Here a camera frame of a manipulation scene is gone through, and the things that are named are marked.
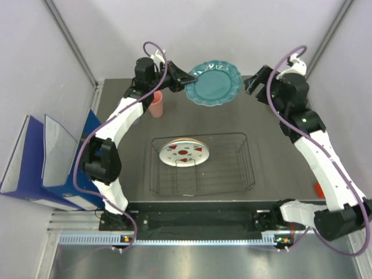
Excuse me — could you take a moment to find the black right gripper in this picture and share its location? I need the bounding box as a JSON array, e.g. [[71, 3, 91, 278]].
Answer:
[[243, 66, 287, 117]]

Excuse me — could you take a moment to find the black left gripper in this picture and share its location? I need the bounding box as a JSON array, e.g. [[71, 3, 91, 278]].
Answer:
[[148, 60, 198, 92]]

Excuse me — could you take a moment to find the teal scalloped plate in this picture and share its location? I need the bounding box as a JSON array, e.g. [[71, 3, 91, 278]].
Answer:
[[184, 60, 242, 107]]

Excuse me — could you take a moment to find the pink plastic cup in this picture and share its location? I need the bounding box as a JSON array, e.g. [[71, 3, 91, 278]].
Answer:
[[148, 91, 163, 118]]

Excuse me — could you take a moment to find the white patterned plate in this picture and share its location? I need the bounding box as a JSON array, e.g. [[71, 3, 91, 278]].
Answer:
[[159, 141, 210, 167]]

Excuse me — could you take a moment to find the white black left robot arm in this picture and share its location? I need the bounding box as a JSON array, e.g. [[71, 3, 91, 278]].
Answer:
[[79, 57, 197, 231]]

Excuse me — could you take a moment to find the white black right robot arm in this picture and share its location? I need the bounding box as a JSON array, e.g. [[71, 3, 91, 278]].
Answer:
[[244, 66, 371, 241]]

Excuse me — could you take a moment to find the beige plate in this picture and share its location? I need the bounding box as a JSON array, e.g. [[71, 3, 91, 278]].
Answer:
[[166, 137, 208, 147]]

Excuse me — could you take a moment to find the red plastic block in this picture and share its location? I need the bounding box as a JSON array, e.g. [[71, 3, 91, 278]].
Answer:
[[314, 183, 325, 199]]

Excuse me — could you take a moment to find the blue folder right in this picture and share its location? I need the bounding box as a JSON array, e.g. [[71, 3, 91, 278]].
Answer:
[[43, 109, 105, 212]]

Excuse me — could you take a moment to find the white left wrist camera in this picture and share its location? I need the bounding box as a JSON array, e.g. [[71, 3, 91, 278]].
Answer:
[[150, 49, 166, 67]]

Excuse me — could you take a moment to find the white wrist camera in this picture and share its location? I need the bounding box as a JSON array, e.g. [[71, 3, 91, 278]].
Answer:
[[150, 49, 166, 67], [276, 53, 307, 80]]

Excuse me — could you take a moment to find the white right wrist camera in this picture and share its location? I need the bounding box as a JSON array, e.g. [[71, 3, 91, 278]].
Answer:
[[276, 53, 307, 80]]

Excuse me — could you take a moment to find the black wire dish rack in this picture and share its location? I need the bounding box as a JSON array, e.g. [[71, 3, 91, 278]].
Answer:
[[149, 133, 255, 197]]

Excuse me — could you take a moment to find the blue ring binder middle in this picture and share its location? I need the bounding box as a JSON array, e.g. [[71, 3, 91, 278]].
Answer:
[[42, 115, 77, 188]]

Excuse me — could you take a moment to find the blue ring binder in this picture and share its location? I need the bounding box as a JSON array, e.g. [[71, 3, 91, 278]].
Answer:
[[1, 116, 47, 202], [42, 115, 77, 188]]

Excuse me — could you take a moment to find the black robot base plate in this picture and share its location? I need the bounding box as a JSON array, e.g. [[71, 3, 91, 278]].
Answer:
[[99, 201, 289, 234]]

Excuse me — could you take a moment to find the grey slotted cable duct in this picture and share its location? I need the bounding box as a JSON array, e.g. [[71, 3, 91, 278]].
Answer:
[[59, 233, 290, 246]]

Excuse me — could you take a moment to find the blue ring binder left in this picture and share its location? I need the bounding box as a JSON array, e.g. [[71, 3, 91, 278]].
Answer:
[[1, 116, 47, 202]]

